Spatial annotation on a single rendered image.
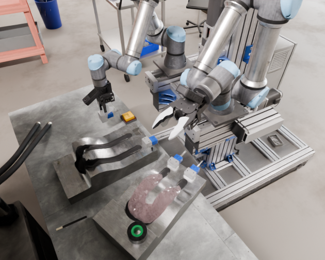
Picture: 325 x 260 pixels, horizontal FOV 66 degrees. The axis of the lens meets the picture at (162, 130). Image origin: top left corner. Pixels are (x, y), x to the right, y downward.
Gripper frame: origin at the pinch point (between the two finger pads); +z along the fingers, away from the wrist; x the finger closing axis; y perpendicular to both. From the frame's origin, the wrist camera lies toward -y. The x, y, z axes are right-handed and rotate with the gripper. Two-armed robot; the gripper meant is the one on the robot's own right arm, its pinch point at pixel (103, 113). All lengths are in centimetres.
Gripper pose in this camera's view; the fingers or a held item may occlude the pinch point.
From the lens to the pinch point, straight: 149.8
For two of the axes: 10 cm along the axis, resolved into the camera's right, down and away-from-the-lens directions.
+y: 8.3, -4.0, 3.8
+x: -5.5, -6.0, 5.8
